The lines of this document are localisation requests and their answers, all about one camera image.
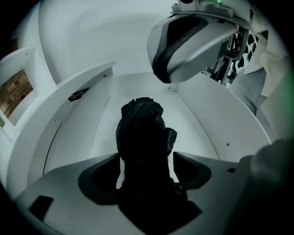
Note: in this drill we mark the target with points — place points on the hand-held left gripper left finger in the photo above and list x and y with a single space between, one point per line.
69 206

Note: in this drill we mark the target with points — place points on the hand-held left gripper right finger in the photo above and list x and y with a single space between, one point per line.
218 183

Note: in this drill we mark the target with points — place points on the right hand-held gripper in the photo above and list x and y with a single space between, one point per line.
213 9

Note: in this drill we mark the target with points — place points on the person's grey trousers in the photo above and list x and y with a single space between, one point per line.
248 91

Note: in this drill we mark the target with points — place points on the person's white shirt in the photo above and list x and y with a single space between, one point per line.
273 46

